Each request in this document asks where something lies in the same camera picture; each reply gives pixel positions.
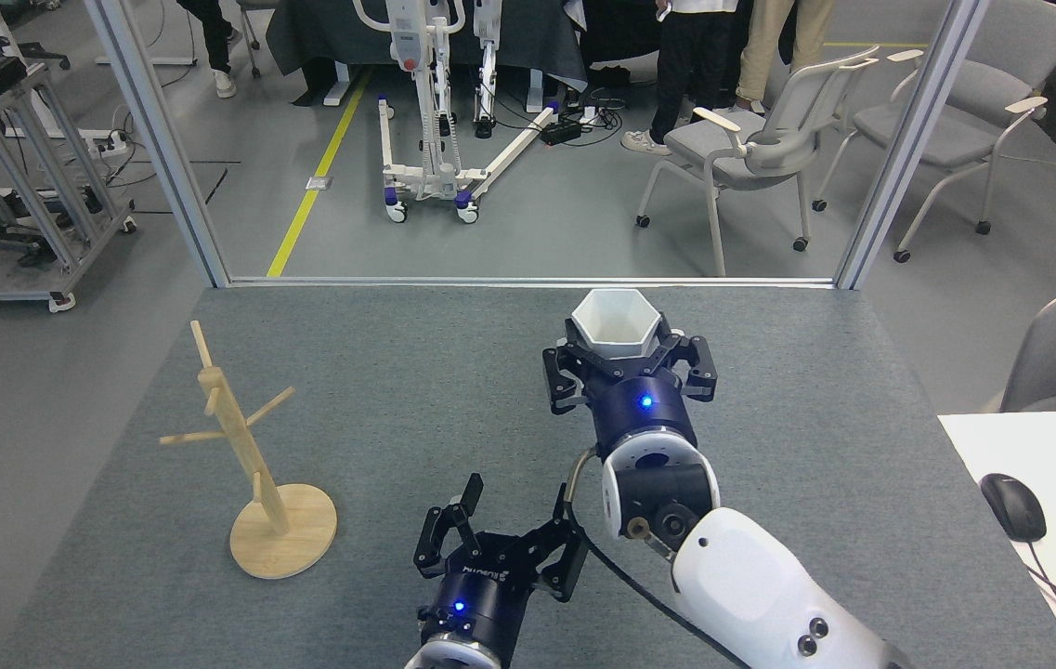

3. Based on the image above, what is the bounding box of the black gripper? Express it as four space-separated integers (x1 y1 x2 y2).
413 473 590 666
542 319 719 457

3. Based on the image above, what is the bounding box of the white hexagonal cup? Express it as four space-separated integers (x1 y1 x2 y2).
568 289 664 361

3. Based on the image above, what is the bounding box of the wooden cup rack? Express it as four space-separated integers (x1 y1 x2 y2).
159 321 339 581

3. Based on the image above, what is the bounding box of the grey mesh-back chair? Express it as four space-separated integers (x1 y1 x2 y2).
636 45 881 278

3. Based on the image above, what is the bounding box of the person in dark trousers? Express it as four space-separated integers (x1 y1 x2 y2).
620 0 757 156

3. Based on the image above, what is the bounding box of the white stand column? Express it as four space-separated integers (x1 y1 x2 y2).
470 0 506 140

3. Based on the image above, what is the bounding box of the dark grey table cloth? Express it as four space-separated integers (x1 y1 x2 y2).
266 0 589 92

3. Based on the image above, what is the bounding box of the person in beige trousers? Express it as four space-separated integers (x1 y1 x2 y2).
736 0 835 112

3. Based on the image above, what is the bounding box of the grey padded chair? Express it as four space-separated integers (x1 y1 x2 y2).
812 0 1056 264

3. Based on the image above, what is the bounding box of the white wheeled stand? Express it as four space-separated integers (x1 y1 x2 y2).
352 0 563 225

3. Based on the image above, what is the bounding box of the black computer mouse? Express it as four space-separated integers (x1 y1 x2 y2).
980 473 1048 544

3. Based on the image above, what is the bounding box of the white desk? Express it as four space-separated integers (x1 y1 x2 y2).
938 410 1056 669

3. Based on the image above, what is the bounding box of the person with white shoe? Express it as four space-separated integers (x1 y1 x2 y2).
176 0 244 99

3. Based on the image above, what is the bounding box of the silver frame rail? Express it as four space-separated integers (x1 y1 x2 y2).
228 276 837 289

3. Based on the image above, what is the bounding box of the silver frame post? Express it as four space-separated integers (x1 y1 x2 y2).
85 0 231 289
834 0 991 291

